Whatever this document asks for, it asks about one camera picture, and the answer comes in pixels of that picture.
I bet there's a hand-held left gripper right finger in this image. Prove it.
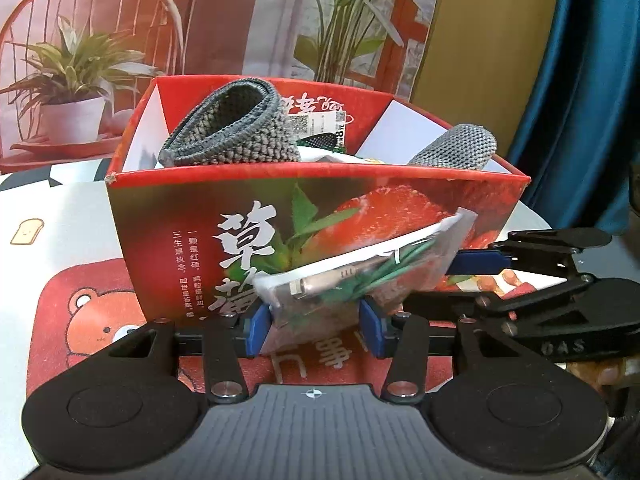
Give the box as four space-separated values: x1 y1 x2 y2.
359 298 546 404

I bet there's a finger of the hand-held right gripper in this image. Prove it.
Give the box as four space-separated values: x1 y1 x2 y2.
403 290 507 319
447 227 614 277

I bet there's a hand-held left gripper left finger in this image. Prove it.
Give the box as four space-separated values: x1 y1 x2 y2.
95 302 274 404

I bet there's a clear plastic bag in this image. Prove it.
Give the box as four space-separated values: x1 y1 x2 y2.
252 207 478 356

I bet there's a pale cable plug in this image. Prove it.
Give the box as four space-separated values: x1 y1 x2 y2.
287 265 376 301

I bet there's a grey knitted cloth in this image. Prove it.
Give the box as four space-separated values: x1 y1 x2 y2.
159 78 301 167
407 122 498 169

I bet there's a red strawberry print box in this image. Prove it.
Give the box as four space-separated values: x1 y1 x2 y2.
105 74 530 329

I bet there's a black dotted pouch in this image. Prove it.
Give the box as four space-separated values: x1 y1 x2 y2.
300 132 342 151

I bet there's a person's right hand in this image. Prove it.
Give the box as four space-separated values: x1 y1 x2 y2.
570 360 634 390

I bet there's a teal curtain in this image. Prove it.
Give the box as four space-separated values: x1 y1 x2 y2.
500 0 640 237

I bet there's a printed bear tablecloth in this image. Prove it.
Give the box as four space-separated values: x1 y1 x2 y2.
0 157 626 461

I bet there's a wooden panel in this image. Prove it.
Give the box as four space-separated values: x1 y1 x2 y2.
410 0 564 157

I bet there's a printed room scene wall tapestry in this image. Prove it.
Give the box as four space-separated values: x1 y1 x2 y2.
0 0 449 176

